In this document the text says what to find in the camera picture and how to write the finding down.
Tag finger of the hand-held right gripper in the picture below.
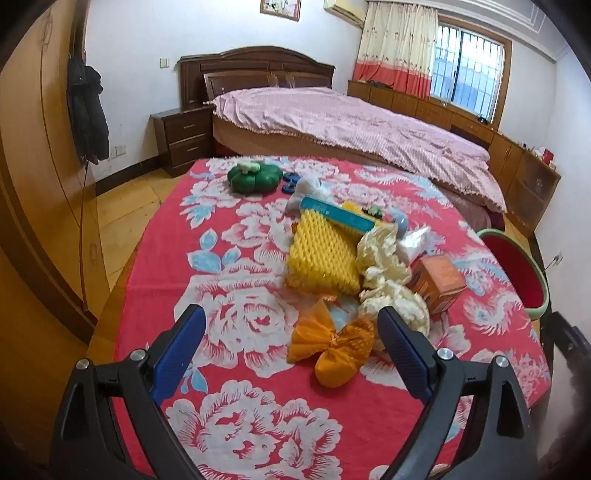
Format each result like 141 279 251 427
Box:
541 312 591 370

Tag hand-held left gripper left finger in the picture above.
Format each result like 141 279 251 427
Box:
50 305 207 480

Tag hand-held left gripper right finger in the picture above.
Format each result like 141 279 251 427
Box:
376 306 539 480

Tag orange cardboard box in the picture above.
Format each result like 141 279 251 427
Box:
409 255 467 315

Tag red bin with green rim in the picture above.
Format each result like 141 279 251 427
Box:
477 228 550 320

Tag white tissue pack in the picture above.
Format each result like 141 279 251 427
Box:
396 226 433 265

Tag teal cardboard box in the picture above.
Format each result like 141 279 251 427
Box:
299 196 376 234

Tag red floral table cloth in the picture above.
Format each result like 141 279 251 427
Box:
113 157 552 480

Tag yellow foam net sheet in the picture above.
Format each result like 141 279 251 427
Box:
285 209 370 296

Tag green pumpkin toy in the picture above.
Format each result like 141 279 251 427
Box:
227 160 282 196

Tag white plush toy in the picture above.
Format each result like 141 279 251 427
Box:
284 174 334 216

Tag low wooden cabinet row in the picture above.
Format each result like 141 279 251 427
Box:
346 79 563 234

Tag dark wooden nightstand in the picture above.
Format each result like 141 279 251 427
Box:
150 104 216 179

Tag wooden wardrobe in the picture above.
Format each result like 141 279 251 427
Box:
0 0 114 467

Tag pink blanket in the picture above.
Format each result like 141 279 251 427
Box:
205 86 509 214

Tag black jacket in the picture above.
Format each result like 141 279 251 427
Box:
66 57 111 165

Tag barred window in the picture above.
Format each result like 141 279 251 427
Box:
429 16 513 126

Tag wooden bed with headboard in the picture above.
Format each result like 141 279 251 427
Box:
178 45 509 234

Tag cream and red curtain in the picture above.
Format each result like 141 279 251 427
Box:
353 0 439 100

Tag white air conditioner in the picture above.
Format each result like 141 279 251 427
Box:
322 0 366 27

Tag blue scissors handles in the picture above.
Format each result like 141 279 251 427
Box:
277 172 306 195

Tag framed wall picture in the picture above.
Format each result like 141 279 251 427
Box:
259 0 302 22

